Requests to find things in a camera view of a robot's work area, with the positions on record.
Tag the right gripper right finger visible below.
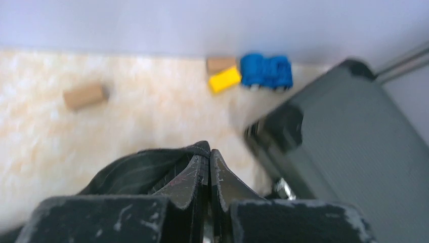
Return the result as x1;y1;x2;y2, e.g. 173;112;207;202
210;149;265;242

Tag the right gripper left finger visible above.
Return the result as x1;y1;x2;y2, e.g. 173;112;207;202
152;155;209;242

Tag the black pinstriped shirt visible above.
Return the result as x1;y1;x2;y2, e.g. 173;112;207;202
0;141;212;243

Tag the yellow toy block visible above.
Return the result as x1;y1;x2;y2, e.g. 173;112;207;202
208;66;242;94

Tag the tan wooden block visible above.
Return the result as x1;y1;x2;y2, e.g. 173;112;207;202
206;56;237;75

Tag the blue toy piece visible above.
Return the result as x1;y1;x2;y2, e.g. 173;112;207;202
239;53;293;91

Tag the dark grey hard case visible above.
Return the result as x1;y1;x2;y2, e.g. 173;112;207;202
244;59;428;242

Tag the brown wooden block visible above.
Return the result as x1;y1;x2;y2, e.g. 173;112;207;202
63;83;110;111

